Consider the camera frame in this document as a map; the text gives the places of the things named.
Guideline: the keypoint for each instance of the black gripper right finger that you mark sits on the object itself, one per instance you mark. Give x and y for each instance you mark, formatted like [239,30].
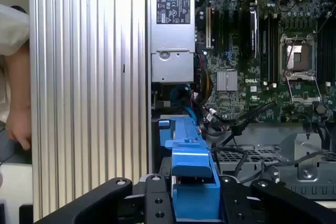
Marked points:
[283,203]

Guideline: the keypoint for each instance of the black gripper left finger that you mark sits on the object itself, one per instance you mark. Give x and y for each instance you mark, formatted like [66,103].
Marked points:
[105,200]

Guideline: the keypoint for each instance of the blue disk carrier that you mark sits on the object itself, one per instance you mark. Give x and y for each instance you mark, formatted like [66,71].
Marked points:
[191,155]

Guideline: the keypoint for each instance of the grey metal disk bay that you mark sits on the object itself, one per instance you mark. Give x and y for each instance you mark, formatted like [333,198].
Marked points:
[309,142]

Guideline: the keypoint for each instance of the black RAM slot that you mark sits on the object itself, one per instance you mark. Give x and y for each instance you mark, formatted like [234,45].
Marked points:
[273,51]
[262,51]

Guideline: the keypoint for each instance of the white expansion slot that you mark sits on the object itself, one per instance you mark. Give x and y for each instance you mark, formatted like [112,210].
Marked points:
[208,27]

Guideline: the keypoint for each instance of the person's hand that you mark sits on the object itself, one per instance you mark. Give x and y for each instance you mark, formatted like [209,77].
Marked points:
[19,127]

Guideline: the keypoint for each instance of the black PC case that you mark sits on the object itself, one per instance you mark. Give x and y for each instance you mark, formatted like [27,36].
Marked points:
[265,132]

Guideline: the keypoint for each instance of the metal socket cover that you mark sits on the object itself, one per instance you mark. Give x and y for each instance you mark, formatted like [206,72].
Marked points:
[305,100]

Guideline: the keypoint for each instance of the green motherboard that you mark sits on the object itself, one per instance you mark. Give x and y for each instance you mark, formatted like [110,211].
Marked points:
[236,103]

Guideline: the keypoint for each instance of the silver chipset heat sink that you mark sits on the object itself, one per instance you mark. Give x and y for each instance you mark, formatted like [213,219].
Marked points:
[227,80]

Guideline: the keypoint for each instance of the CPU socket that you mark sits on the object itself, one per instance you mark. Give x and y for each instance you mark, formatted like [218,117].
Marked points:
[298,56]

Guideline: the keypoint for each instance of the silver power supply unit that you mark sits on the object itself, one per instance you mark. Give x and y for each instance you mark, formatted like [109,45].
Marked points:
[173,37]

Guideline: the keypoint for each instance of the thin metal locking lever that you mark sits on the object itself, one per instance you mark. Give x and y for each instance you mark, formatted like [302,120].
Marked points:
[326,19]

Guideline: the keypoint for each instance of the white shirt sleeve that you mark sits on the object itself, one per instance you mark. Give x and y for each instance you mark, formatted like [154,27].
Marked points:
[13,30]

